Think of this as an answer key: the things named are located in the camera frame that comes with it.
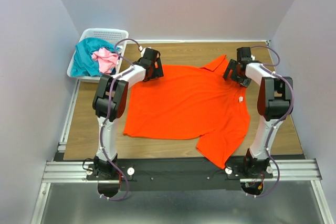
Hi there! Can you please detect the orange t shirt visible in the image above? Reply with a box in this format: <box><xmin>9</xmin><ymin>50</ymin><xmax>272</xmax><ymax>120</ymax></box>
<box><xmin>123</xmin><ymin>55</ymin><xmax>250</xmax><ymax>168</ymax></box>

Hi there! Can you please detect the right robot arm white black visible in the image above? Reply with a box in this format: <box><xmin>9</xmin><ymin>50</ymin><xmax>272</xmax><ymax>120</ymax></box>
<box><xmin>223</xmin><ymin>47</ymin><xmax>294</xmax><ymax>178</ymax></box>

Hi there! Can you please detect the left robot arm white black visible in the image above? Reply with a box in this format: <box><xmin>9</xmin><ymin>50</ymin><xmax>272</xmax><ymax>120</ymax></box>
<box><xmin>92</xmin><ymin>47</ymin><xmax>164</xmax><ymax>179</ymax></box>

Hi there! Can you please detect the pink t shirt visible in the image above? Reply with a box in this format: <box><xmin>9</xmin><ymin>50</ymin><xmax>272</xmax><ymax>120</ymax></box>
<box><xmin>91</xmin><ymin>47</ymin><xmax>119</xmax><ymax>74</ymax></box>

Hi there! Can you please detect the teal t shirt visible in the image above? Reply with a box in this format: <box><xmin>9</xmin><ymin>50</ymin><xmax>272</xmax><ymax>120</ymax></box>
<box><xmin>70</xmin><ymin>37</ymin><xmax>121</xmax><ymax>77</ymax></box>

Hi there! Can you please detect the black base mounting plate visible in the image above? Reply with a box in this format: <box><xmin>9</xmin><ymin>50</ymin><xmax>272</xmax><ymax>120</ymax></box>
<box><xmin>82</xmin><ymin>156</ymin><xmax>273</xmax><ymax>195</ymax></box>

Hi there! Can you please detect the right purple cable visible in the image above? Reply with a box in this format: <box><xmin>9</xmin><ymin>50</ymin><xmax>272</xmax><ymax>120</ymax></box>
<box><xmin>245</xmin><ymin>45</ymin><xmax>295</xmax><ymax>198</ymax></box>

